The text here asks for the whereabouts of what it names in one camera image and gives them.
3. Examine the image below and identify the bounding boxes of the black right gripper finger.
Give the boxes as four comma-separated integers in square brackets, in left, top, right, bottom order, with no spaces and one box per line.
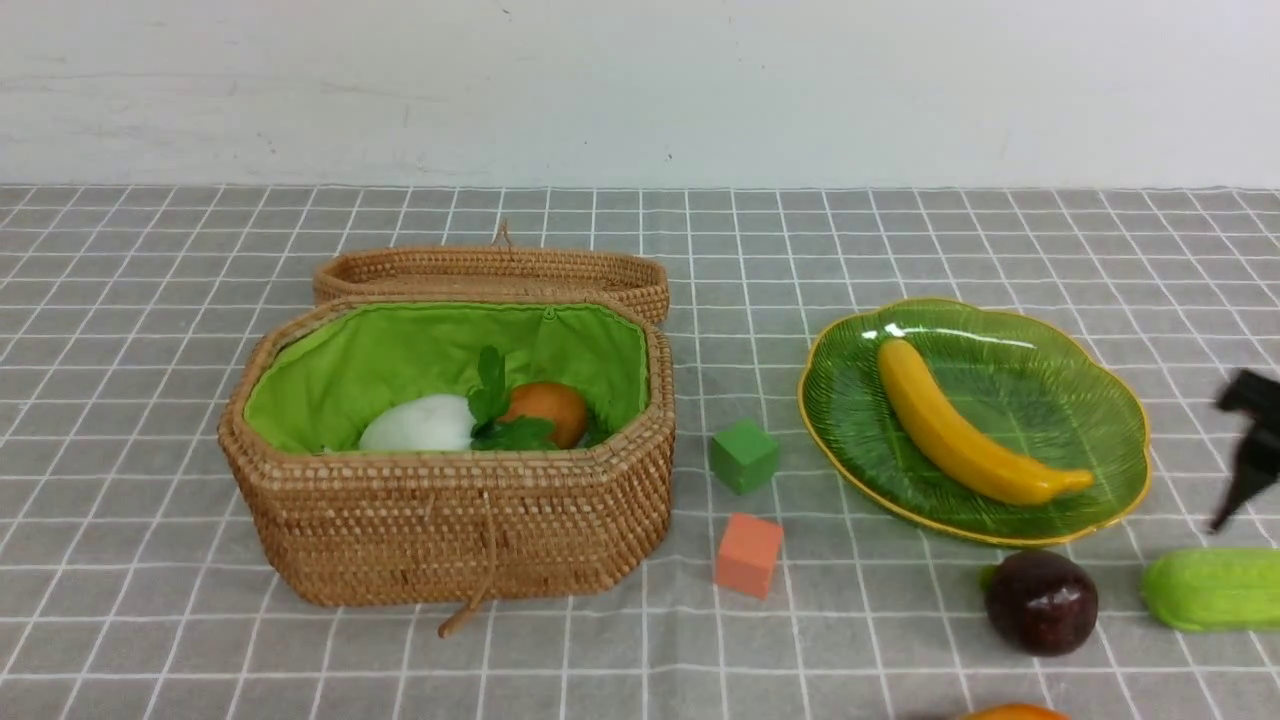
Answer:
[1210,368,1279,534]

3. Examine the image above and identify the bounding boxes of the yellow banana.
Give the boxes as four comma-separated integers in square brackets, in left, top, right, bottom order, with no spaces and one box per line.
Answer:
[877,340,1094,506]

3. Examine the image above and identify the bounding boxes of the brown potato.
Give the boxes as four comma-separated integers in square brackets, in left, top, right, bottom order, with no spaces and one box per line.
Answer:
[499,380,589,448]

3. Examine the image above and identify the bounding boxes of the white radish with green leaves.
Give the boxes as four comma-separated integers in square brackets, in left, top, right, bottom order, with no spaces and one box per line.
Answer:
[357,346,559,454]

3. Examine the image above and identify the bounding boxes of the light green cucumber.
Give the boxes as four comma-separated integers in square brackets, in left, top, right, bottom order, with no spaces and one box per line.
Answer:
[1140,547,1279,633]

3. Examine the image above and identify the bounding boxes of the green glass leaf plate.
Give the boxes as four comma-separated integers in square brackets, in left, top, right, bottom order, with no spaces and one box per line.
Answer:
[797,299,1153,547]

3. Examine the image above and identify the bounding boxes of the dark purple round fruit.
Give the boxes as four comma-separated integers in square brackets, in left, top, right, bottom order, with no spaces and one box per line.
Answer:
[979,550,1100,657]

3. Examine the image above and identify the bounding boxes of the orange carrot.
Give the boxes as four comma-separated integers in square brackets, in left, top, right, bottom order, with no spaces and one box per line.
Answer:
[957,703,1071,720]

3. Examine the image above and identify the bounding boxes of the green foam cube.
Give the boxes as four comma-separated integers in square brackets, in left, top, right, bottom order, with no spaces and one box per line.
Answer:
[709,418,780,496]

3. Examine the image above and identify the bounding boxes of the orange foam cube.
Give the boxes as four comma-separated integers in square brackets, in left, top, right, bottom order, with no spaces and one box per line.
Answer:
[713,512,785,601]

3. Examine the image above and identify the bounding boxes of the woven wicker basket lid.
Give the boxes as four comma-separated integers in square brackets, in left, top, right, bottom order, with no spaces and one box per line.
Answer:
[312,223,671,324]

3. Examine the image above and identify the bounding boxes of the woven wicker basket green lining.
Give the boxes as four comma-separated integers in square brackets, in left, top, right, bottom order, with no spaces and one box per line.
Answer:
[218,291,676,635]

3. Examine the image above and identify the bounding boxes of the grey checked tablecloth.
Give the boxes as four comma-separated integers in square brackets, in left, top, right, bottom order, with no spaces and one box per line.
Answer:
[1,186,1279,719]

